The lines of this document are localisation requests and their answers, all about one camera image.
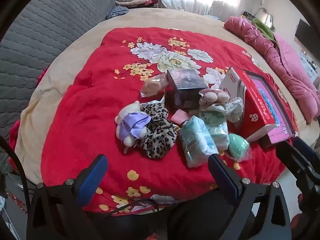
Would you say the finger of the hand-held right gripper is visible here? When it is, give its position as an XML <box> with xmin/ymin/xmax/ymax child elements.
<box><xmin>292</xmin><ymin>137</ymin><xmax>320</xmax><ymax>165</ymax></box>
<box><xmin>276</xmin><ymin>141</ymin><xmax>320</xmax><ymax>205</ymax></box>

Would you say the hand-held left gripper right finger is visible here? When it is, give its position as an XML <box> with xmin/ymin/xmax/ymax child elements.
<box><xmin>208</xmin><ymin>154</ymin><xmax>293</xmax><ymax>240</ymax></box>

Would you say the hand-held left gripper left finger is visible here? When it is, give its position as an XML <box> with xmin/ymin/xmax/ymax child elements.
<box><xmin>26</xmin><ymin>154</ymin><xmax>109</xmax><ymax>240</ymax></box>

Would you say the light blue tissue pack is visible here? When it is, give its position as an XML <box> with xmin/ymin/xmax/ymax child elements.
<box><xmin>179</xmin><ymin>115</ymin><xmax>219</xmax><ymax>168</ymax></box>

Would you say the mint green tissue pack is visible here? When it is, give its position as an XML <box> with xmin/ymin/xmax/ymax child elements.
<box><xmin>201</xmin><ymin>111</ymin><xmax>230</xmax><ymax>152</ymax></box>

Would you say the white green floral scrunchie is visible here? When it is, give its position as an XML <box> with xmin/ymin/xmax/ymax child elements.
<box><xmin>202</xmin><ymin>97</ymin><xmax>244</xmax><ymax>123</ymax></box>

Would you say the plush bear with purple dress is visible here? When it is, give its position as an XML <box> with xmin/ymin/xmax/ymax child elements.
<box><xmin>115</xmin><ymin>101</ymin><xmax>153</xmax><ymax>147</ymax></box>

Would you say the leopard print scrunchie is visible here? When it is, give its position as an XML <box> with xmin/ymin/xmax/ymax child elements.
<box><xmin>139</xmin><ymin>101</ymin><xmax>178</xmax><ymax>159</ymax></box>

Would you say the pink sponge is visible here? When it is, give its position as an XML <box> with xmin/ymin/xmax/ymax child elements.
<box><xmin>139</xmin><ymin>74</ymin><xmax>170</xmax><ymax>98</ymax></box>

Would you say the green sponge in clear bag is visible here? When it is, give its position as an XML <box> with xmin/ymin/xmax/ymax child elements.
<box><xmin>224</xmin><ymin>133</ymin><xmax>252</xmax><ymax>162</ymax></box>

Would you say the red cardboard box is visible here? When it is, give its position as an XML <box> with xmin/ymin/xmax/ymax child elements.
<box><xmin>219</xmin><ymin>67</ymin><xmax>278</xmax><ymax>143</ymax></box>

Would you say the red floral blanket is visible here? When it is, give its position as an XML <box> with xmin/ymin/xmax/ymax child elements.
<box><xmin>40</xmin><ymin>27</ymin><xmax>299</xmax><ymax>214</ymax></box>

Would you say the pink picture book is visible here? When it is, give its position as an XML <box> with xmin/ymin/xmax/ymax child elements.
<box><xmin>246</xmin><ymin>71</ymin><xmax>297</xmax><ymax>148</ymax></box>

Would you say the pink tube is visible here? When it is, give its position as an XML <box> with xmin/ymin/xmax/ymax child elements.
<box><xmin>171</xmin><ymin>109</ymin><xmax>192</xmax><ymax>127</ymax></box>

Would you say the pink plush toy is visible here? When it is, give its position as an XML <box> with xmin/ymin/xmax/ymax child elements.
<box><xmin>199</xmin><ymin>88</ymin><xmax>230</xmax><ymax>110</ymax></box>

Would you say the white dresser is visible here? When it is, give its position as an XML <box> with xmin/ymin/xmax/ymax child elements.
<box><xmin>299</xmin><ymin>52</ymin><xmax>320</xmax><ymax>87</ymax></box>

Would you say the pink quilt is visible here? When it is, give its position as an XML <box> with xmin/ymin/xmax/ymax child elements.
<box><xmin>224</xmin><ymin>16</ymin><xmax>320</xmax><ymax>125</ymax></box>

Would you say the red cloth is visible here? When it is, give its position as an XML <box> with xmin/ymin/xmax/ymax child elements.
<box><xmin>9</xmin><ymin>119</ymin><xmax>22</xmax><ymax>153</ymax></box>

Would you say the dark cardboard box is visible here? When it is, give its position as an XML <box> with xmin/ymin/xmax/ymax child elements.
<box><xmin>165</xmin><ymin>69</ymin><xmax>208</xmax><ymax>110</ymax></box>

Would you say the green cloth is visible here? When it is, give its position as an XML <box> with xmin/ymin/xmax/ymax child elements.
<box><xmin>251</xmin><ymin>17</ymin><xmax>278</xmax><ymax>45</ymax></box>

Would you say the grey quilted headboard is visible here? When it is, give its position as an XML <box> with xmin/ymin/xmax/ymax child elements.
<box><xmin>0</xmin><ymin>0</ymin><xmax>117</xmax><ymax>173</ymax></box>

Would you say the beige bed sheet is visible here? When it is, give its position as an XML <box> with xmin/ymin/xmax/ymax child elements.
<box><xmin>14</xmin><ymin>8</ymin><xmax>320</xmax><ymax>188</ymax></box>

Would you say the dark blue patterned cloth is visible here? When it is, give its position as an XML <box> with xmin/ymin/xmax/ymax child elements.
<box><xmin>105</xmin><ymin>6</ymin><xmax>129</xmax><ymax>20</ymax></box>

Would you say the black cable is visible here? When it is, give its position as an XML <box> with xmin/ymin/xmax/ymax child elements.
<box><xmin>109</xmin><ymin>197</ymin><xmax>162</xmax><ymax>214</ymax></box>
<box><xmin>0</xmin><ymin>135</ymin><xmax>35</xmax><ymax>240</ymax></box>

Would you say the black wall television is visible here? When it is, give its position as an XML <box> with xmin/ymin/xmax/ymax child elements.
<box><xmin>295</xmin><ymin>19</ymin><xmax>317</xmax><ymax>47</ymax></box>

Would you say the white curved metal frame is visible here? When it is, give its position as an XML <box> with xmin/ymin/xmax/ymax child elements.
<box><xmin>255</xmin><ymin>7</ymin><xmax>273</xmax><ymax>28</ymax></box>

